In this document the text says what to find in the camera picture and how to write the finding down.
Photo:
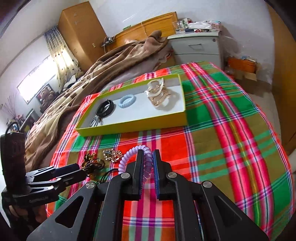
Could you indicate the clear pink hair claw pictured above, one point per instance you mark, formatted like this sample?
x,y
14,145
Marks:
x,y
157,92

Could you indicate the wooden wardrobe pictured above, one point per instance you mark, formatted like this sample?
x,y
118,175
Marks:
x,y
83,34

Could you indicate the wooden door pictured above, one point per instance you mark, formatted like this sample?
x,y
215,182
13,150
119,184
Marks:
x,y
284,80

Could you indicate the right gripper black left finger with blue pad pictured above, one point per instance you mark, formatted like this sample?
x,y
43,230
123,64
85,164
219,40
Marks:
x,y
95,211

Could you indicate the wooden headboard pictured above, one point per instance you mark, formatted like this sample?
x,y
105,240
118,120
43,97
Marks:
x,y
142,30

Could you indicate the drinking glass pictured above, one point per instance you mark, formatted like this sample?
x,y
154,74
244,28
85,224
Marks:
x,y
178,26

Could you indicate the brown fleece blanket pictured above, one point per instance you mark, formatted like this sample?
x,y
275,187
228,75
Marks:
x,y
115,67

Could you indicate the gold chain hair clip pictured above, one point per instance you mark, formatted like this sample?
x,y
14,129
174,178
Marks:
x,y
112,155

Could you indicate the white bedside cabinet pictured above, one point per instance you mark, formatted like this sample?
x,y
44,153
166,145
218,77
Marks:
x,y
195,47

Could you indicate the black elastic with bead charm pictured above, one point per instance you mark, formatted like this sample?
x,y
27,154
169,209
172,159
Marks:
x,y
105,176

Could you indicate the dotted curtain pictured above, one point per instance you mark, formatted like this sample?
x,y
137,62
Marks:
x,y
66,63

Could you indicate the green shallow cardboard box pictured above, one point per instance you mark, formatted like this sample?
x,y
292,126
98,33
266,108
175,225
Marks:
x,y
134,112

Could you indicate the orange storage box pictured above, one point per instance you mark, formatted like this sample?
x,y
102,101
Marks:
x,y
242,65

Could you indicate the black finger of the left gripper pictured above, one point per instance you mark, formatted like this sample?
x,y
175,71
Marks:
x,y
50,176

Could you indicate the colourful plaid tablecloth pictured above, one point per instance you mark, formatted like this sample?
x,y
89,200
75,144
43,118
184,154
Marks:
x,y
228,141

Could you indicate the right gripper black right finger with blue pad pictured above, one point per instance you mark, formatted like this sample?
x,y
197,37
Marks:
x,y
201,210

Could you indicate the teddy bear picture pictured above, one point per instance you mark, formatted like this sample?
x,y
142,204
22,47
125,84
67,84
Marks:
x,y
45,94

